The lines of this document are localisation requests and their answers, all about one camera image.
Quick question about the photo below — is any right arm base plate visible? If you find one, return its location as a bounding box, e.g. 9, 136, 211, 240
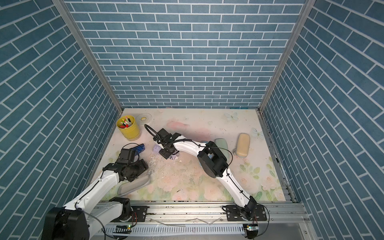
222, 205, 269, 222

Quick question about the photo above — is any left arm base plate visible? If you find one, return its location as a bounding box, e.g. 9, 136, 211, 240
112, 206, 149, 224

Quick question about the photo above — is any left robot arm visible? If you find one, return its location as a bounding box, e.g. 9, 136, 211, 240
42, 144, 149, 240

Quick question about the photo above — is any yellow cup with markers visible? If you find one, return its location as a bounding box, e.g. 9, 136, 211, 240
116, 115, 141, 141

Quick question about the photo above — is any beige umbrella case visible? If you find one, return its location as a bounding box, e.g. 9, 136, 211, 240
235, 133, 250, 158

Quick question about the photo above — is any clear tape roll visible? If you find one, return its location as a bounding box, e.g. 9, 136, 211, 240
135, 113, 153, 126

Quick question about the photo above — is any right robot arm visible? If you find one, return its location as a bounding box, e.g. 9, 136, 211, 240
151, 129, 258, 221

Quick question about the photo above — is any mint green umbrella case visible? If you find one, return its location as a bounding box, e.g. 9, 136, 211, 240
215, 138, 231, 161

